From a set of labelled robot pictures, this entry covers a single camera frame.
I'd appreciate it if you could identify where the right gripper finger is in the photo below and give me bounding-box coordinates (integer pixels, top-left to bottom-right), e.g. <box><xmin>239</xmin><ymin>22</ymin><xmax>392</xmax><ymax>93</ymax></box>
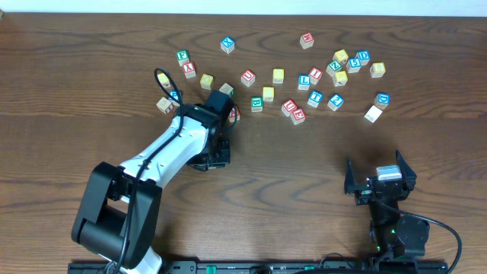
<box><xmin>344</xmin><ymin>159</ymin><xmax>357</xmax><ymax>194</ymax></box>
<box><xmin>396</xmin><ymin>150</ymin><xmax>417</xmax><ymax>190</ymax></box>

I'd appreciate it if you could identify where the green B block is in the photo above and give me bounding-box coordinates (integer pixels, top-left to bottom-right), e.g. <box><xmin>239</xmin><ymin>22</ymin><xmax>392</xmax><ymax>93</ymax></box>
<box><xmin>251</xmin><ymin>97</ymin><xmax>263</xmax><ymax>112</ymax></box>

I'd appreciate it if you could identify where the yellow O block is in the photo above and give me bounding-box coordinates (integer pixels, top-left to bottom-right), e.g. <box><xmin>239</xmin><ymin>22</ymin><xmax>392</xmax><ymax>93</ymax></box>
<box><xmin>200</xmin><ymin>74</ymin><xmax>214</xmax><ymax>91</ymax></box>

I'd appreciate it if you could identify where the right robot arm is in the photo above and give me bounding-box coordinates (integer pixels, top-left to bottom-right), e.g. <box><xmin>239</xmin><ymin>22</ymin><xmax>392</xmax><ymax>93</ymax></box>
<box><xmin>344</xmin><ymin>151</ymin><xmax>430</xmax><ymax>273</ymax></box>

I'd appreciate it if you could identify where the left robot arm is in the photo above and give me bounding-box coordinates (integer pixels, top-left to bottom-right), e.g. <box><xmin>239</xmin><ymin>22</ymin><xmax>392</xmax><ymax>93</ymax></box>
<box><xmin>71</xmin><ymin>91</ymin><xmax>235</xmax><ymax>273</ymax></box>

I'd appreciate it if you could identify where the red A block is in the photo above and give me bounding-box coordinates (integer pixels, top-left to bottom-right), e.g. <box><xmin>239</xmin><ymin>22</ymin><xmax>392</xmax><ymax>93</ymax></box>
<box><xmin>228</xmin><ymin>107</ymin><xmax>240</xmax><ymax>123</ymax></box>

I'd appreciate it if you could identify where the plain wood green-sided block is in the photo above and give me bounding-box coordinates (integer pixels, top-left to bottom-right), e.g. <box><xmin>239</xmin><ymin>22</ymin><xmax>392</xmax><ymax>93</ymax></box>
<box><xmin>219</xmin><ymin>83</ymin><xmax>234</xmax><ymax>97</ymax></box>

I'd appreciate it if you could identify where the plain wood red-sided block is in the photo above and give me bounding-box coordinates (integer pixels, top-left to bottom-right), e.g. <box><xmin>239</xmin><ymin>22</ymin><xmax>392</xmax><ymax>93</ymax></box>
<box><xmin>156</xmin><ymin>97</ymin><xmax>173</xmax><ymax>114</ymax></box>

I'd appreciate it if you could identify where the plain wood block right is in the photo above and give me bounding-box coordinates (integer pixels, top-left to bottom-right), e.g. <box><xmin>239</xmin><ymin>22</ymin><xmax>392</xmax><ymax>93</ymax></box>
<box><xmin>364</xmin><ymin>105</ymin><xmax>383</xmax><ymax>123</ymax></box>

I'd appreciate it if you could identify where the blue P block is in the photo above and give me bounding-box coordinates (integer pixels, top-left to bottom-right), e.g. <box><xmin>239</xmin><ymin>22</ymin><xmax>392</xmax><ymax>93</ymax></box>
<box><xmin>168</xmin><ymin>90</ymin><xmax>182</xmax><ymax>107</ymax></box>

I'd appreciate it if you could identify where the blue D block lower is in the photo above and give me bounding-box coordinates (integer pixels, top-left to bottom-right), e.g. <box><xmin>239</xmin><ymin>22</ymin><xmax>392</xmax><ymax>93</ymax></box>
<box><xmin>374</xmin><ymin>93</ymin><xmax>390</xmax><ymax>110</ymax></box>

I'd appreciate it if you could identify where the blue d block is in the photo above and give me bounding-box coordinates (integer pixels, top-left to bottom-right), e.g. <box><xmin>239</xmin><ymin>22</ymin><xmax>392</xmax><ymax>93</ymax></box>
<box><xmin>355</xmin><ymin>50</ymin><xmax>371</xmax><ymax>66</ymax></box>
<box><xmin>374</xmin><ymin>93</ymin><xmax>390</xmax><ymax>110</ymax></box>

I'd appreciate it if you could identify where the red U block upper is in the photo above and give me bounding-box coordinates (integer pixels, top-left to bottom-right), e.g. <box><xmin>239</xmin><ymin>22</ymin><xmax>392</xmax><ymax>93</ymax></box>
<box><xmin>240</xmin><ymin>69</ymin><xmax>256</xmax><ymax>87</ymax></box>

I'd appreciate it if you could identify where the red u block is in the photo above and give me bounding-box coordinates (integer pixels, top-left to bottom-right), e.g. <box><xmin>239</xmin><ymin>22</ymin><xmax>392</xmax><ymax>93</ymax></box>
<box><xmin>282</xmin><ymin>99</ymin><xmax>298</xmax><ymax>117</ymax></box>
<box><xmin>240</xmin><ymin>69</ymin><xmax>256</xmax><ymax>87</ymax></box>

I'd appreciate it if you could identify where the blue 2 block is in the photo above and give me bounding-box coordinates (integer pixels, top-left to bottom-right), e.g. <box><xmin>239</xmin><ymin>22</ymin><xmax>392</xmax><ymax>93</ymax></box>
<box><xmin>327</xmin><ymin>94</ymin><xmax>344</xmax><ymax>111</ymax></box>

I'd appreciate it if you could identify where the red E block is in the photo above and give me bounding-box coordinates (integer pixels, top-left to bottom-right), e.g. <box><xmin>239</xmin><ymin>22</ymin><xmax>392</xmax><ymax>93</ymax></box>
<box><xmin>291</xmin><ymin>108</ymin><xmax>307</xmax><ymax>125</ymax></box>

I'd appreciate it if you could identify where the red U block lower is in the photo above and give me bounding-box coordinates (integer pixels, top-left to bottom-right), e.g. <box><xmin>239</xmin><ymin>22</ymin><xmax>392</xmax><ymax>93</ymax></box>
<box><xmin>282</xmin><ymin>99</ymin><xmax>298</xmax><ymax>117</ymax></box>

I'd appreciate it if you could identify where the yellow block far left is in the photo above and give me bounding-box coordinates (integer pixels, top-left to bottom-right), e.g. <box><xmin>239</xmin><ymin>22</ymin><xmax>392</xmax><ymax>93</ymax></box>
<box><xmin>157</xmin><ymin>72</ymin><xmax>171</xmax><ymax>89</ymax></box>

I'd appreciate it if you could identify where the blue T block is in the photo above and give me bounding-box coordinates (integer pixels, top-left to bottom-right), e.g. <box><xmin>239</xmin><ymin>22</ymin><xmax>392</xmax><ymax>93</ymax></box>
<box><xmin>307</xmin><ymin>90</ymin><xmax>323</xmax><ymax>108</ymax></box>

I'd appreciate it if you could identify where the yellow block upper centre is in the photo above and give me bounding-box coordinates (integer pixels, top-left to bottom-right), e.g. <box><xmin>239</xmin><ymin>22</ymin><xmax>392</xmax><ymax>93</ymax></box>
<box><xmin>272</xmin><ymin>68</ymin><xmax>285</xmax><ymax>84</ymax></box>

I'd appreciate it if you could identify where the green F block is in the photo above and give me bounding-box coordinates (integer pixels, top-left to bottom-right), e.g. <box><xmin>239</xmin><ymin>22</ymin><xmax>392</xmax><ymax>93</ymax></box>
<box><xmin>176</xmin><ymin>49</ymin><xmax>190</xmax><ymax>66</ymax></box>

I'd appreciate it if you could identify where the yellow block below Z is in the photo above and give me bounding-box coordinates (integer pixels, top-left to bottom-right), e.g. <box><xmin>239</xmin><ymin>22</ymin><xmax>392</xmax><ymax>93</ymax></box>
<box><xmin>333</xmin><ymin>71</ymin><xmax>348</xmax><ymax>87</ymax></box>

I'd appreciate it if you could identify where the blue X block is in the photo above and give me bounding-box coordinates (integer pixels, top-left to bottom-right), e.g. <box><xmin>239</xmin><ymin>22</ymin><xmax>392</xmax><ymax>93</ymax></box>
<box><xmin>220</xmin><ymin>37</ymin><xmax>235</xmax><ymax>54</ymax></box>

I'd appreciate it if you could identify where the yellow 8 block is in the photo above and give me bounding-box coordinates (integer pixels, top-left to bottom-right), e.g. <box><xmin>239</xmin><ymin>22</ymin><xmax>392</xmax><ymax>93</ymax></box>
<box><xmin>370</xmin><ymin>62</ymin><xmax>386</xmax><ymax>78</ymax></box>

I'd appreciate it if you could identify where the blue L block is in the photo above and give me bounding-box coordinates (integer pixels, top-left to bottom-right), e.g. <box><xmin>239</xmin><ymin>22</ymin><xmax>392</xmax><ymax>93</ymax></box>
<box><xmin>298</xmin><ymin>75</ymin><xmax>311</xmax><ymax>91</ymax></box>

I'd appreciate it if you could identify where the red I block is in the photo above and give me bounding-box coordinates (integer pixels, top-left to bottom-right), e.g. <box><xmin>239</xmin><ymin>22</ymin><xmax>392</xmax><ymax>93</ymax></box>
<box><xmin>308</xmin><ymin>67</ymin><xmax>323</xmax><ymax>85</ymax></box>

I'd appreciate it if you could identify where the green Z block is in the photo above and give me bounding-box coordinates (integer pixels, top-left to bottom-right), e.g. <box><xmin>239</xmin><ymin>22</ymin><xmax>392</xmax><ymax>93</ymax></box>
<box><xmin>326</xmin><ymin>60</ymin><xmax>342</xmax><ymax>77</ymax></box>

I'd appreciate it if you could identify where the blue 5 block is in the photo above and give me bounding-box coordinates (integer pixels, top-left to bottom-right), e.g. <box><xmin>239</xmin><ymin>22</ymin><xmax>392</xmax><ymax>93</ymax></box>
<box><xmin>346</xmin><ymin>58</ymin><xmax>361</xmax><ymax>74</ymax></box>

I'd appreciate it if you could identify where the blue D block upper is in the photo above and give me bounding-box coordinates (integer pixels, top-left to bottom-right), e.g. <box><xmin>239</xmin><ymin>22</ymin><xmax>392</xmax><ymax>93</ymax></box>
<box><xmin>355</xmin><ymin>50</ymin><xmax>371</xmax><ymax>66</ymax></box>

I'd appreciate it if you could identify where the yellow block top right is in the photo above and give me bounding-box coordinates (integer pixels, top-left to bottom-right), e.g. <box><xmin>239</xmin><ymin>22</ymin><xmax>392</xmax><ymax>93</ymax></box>
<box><xmin>333</xmin><ymin>49</ymin><xmax>349</xmax><ymax>65</ymax></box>

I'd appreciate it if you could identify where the red H block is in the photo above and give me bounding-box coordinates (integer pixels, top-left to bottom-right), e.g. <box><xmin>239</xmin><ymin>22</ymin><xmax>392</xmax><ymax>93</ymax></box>
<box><xmin>300</xmin><ymin>32</ymin><xmax>315</xmax><ymax>49</ymax></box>

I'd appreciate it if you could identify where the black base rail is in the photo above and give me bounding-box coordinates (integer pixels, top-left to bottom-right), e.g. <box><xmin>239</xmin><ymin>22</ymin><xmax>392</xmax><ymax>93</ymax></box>
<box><xmin>67</xmin><ymin>259</ymin><xmax>449</xmax><ymax>274</ymax></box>

